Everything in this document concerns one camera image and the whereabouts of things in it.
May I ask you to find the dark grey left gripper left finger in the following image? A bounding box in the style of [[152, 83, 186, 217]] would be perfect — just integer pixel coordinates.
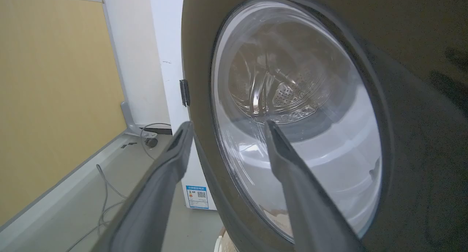
[[91, 121, 194, 252]]

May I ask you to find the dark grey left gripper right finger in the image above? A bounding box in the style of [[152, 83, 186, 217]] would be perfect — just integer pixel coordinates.
[[264, 120, 363, 252]]

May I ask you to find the dark round washing machine door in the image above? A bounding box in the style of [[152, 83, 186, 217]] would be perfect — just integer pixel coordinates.
[[181, 0, 468, 252]]

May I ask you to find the black door latch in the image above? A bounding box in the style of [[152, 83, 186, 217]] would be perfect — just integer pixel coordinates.
[[180, 79, 191, 107]]

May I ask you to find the white washing machine body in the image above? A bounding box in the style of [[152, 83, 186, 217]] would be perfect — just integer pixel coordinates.
[[148, 0, 218, 211]]

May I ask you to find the blue energy label sticker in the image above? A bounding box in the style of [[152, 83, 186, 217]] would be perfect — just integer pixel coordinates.
[[186, 185, 210, 209]]

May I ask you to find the white laundry basket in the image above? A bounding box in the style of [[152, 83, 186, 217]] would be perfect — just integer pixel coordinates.
[[214, 227, 239, 252]]

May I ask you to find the yellow partition panel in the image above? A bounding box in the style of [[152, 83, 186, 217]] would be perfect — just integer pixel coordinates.
[[0, 0, 127, 227]]

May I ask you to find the thin grey floor cable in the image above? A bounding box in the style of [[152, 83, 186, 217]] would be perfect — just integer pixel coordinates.
[[66, 123, 172, 252]]

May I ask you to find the grey partition foot bracket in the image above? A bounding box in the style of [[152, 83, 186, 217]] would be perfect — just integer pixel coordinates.
[[121, 101, 158, 139]]

